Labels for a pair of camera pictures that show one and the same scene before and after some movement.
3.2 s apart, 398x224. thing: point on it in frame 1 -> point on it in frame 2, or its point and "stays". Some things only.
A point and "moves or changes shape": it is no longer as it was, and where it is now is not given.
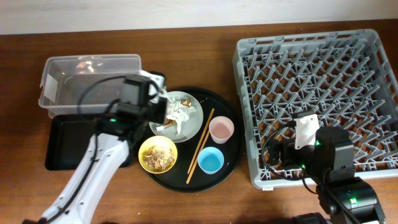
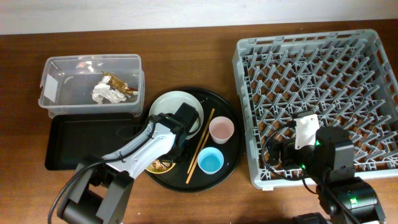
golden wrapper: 170,122 moves or changes shape
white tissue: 179,113 moves or changes shape
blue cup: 210,160 stays
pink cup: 221,129 stays
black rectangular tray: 68,137 stays
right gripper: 287,148 stays
